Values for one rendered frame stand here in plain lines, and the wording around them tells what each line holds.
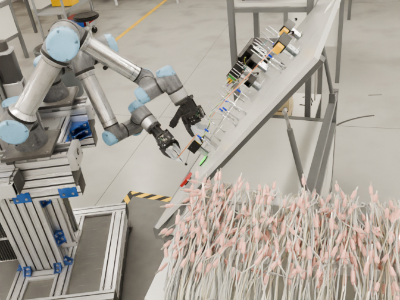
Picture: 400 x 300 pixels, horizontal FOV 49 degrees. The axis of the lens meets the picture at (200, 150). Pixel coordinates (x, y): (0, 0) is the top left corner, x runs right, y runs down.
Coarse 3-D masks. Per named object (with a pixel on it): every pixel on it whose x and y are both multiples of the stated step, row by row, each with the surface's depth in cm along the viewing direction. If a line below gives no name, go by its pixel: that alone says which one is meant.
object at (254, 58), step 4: (256, 52) 221; (252, 56) 218; (256, 56) 219; (260, 56) 221; (248, 60) 218; (252, 60) 217; (256, 60) 218; (248, 64) 221; (252, 64) 222; (256, 64) 218; (260, 64) 220; (252, 68) 220; (260, 68) 222; (264, 68) 220; (268, 68) 220; (264, 72) 222
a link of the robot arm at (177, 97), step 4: (184, 88) 186; (176, 92) 183; (180, 92) 184; (184, 92) 185; (172, 96) 184; (176, 96) 184; (180, 96) 184; (184, 96) 184; (172, 100) 186; (176, 100) 184; (180, 100) 185
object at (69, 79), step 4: (40, 44) 506; (36, 48) 495; (36, 52) 485; (36, 56) 487; (72, 72) 502; (64, 76) 498; (68, 76) 500; (72, 76) 504; (64, 80) 500; (68, 80) 502; (72, 80) 506; (76, 80) 511; (64, 84) 502; (68, 84) 504; (72, 84) 507; (76, 84) 512; (80, 84) 520; (80, 88) 521; (80, 92) 522; (76, 96) 518
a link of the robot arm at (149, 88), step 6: (144, 78) 189; (150, 78) 189; (144, 84) 184; (150, 84) 183; (156, 84) 182; (138, 90) 183; (144, 90) 183; (150, 90) 182; (156, 90) 183; (138, 96) 183; (144, 96) 183; (150, 96) 184; (156, 96) 185; (144, 102) 185
